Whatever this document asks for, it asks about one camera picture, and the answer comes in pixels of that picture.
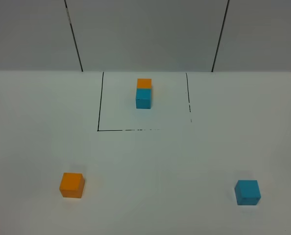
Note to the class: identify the blue template cube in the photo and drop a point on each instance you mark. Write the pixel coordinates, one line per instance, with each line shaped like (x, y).
(143, 98)

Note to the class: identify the orange template cube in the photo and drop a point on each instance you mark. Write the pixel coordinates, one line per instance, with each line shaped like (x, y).
(144, 83)

